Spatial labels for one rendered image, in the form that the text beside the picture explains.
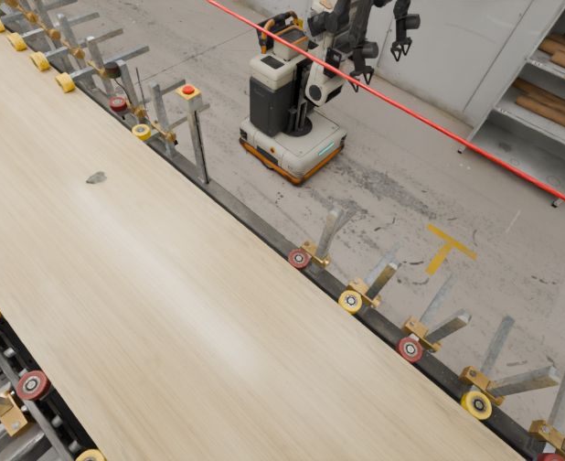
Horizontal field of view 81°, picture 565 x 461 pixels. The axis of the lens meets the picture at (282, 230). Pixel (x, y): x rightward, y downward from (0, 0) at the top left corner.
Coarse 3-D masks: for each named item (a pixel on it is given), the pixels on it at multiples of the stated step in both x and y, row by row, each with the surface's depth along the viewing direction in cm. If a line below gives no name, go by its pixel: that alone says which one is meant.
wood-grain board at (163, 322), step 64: (0, 64) 179; (0, 128) 154; (64, 128) 157; (0, 192) 135; (64, 192) 138; (128, 192) 140; (192, 192) 143; (0, 256) 120; (64, 256) 122; (128, 256) 124; (192, 256) 126; (256, 256) 128; (64, 320) 110; (128, 320) 112; (192, 320) 113; (256, 320) 115; (320, 320) 117; (64, 384) 100; (128, 384) 101; (192, 384) 103; (256, 384) 104; (320, 384) 105; (384, 384) 107; (128, 448) 93; (192, 448) 94; (256, 448) 95; (320, 448) 96; (384, 448) 97; (448, 448) 99; (512, 448) 100
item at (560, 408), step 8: (560, 384) 119; (560, 392) 116; (560, 400) 114; (552, 408) 114; (560, 408) 112; (552, 416) 112; (560, 416) 111; (552, 424) 109; (560, 424) 109; (560, 432) 108; (544, 448) 105; (552, 448) 105; (536, 456) 106
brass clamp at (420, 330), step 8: (408, 320) 124; (416, 320) 123; (400, 328) 125; (408, 328) 122; (416, 328) 121; (424, 328) 121; (416, 336) 121; (424, 336) 120; (424, 344) 120; (432, 344) 119; (440, 344) 119; (432, 352) 120
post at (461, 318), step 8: (456, 312) 104; (464, 312) 100; (448, 320) 106; (456, 320) 101; (464, 320) 99; (432, 328) 117; (440, 328) 110; (448, 328) 107; (456, 328) 104; (432, 336) 115; (440, 336) 112
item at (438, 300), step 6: (450, 276) 135; (456, 276) 135; (444, 282) 137; (450, 282) 134; (444, 288) 132; (450, 288) 132; (438, 294) 131; (444, 294) 131; (432, 300) 131; (438, 300) 129; (432, 306) 127; (438, 306) 128; (426, 312) 126; (432, 312) 126; (426, 318) 125; (426, 324) 124; (414, 336) 121
